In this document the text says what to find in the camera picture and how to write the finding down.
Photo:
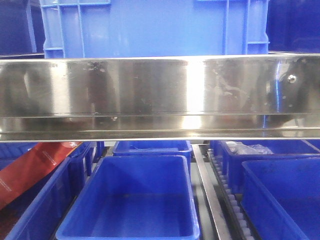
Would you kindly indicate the clear plastic bag in bin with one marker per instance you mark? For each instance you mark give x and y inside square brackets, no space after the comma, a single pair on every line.
[239,148]

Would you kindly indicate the blue bin front left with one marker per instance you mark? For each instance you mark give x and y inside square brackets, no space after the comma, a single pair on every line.
[36,214]

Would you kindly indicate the steel roller track rail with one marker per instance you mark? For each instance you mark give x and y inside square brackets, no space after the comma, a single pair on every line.
[220,228]

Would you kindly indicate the dark blue crate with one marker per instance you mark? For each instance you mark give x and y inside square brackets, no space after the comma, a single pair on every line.
[294,26]
[21,27]

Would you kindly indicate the blue bin rear centre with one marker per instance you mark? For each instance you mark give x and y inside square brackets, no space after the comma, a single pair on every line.
[153,147]

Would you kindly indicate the large light blue crate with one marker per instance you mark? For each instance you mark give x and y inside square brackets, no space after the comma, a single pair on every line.
[153,28]

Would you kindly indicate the stainless steel shelf beam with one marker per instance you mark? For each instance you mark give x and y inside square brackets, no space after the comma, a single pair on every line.
[223,97]

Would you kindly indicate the dark blue crate upper left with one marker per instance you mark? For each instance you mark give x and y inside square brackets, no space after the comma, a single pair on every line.
[21,27]

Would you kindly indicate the blue bin front right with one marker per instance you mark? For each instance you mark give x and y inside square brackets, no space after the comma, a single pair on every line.
[282,198]

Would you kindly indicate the blue bin rear right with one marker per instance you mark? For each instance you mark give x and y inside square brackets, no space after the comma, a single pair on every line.
[232,163]

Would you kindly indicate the blue bin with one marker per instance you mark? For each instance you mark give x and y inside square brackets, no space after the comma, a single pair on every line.
[232,163]
[282,198]
[36,214]
[153,147]
[134,198]

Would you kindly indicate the red cardboard package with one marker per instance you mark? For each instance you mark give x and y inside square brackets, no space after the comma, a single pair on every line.
[31,167]

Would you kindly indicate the dark blue crate upper right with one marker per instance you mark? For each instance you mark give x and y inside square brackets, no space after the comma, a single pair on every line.
[294,26]

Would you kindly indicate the blue bin front centre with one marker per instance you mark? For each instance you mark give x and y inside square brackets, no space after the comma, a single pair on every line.
[134,198]

